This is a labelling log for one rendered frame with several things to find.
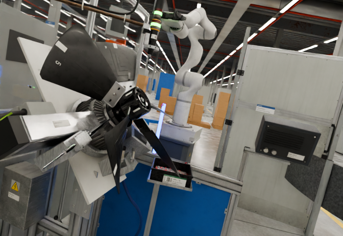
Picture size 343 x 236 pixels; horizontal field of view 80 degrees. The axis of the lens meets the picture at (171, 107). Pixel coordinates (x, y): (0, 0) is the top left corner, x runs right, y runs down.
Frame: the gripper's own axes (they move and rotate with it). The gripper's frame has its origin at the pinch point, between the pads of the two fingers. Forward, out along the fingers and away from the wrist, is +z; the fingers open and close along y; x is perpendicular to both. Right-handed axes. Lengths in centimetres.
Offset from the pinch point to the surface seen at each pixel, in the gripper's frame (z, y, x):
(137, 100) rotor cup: 25, -6, -43
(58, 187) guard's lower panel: -27, 69, -129
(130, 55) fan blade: 4.9, 11.8, -24.3
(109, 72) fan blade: 30.9, 4.1, -34.9
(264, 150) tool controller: -20, -62, -57
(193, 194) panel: -25, -31, -96
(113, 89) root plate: 28.1, 3.0, -40.9
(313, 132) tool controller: -18, -80, -42
